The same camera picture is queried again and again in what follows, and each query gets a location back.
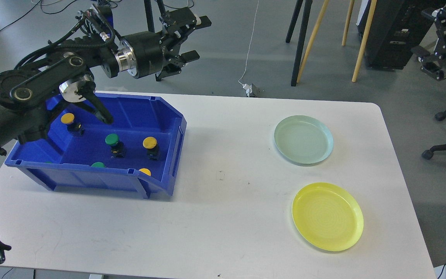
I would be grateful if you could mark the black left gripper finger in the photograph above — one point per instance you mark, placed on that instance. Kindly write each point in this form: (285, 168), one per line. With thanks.
(202, 22)
(189, 56)

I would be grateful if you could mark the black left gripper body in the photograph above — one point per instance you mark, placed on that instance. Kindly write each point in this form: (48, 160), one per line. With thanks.
(146, 53)

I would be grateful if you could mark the yellow push button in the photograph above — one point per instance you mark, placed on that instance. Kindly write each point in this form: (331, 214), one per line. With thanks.
(152, 148)
(145, 171)
(74, 127)

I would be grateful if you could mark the green push button switch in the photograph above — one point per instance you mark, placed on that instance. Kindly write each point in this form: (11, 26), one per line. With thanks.
(117, 147)

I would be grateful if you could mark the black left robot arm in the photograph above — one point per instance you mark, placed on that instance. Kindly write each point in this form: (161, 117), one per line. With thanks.
(48, 80)

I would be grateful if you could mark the yellow push button front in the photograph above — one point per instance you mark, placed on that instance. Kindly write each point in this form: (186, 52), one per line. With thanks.
(145, 171)

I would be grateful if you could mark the green push button front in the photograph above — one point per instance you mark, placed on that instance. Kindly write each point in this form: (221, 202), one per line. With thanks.
(98, 164)

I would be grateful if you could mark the light green plate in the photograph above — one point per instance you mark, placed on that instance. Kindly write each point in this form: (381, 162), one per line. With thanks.
(303, 140)

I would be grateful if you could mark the yellow plate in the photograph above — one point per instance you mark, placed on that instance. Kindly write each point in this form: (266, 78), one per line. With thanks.
(327, 216)

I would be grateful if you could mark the black tripod legs left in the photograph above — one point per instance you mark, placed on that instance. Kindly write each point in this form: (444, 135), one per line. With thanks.
(149, 13)

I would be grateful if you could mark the black tripod legs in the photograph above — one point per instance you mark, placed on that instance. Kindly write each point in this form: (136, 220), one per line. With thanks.
(301, 14)
(149, 13)

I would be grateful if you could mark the black computer tower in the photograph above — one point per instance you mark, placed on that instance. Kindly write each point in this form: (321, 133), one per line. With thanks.
(397, 26)

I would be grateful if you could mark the blue plastic storage bin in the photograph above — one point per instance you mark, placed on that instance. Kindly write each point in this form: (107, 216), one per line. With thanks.
(63, 160)

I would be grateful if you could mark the black tripod legs right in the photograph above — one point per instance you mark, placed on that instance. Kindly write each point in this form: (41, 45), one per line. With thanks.
(301, 14)

